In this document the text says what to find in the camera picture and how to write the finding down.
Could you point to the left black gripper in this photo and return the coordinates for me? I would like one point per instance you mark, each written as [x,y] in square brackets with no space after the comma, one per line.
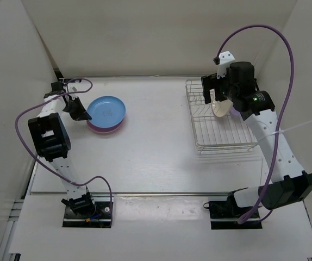
[81,114]

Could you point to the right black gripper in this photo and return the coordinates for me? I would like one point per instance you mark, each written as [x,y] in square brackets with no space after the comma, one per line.
[211,82]

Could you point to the pink plastic plate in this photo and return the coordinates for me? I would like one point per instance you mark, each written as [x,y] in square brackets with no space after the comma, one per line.
[101,130]

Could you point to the blue plastic plate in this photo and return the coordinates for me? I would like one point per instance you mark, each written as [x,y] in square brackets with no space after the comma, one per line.
[106,111]

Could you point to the white plastic plate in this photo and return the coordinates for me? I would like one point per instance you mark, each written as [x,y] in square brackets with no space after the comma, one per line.
[221,109]

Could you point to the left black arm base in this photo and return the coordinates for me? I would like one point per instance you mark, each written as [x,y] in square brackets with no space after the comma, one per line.
[88,211]

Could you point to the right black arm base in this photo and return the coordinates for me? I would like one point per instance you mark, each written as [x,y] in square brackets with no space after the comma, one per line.
[223,218]

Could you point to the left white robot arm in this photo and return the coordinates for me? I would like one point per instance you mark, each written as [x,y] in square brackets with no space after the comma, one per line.
[52,143]

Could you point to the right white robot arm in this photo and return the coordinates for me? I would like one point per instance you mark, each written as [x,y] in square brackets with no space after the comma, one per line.
[287,181]

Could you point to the purple plastic plate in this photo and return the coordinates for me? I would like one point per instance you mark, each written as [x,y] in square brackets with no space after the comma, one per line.
[234,112]

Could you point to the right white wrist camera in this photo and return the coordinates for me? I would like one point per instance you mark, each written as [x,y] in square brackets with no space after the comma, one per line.
[223,61]

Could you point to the metal wire dish rack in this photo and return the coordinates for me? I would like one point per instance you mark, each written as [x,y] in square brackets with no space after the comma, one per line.
[212,134]

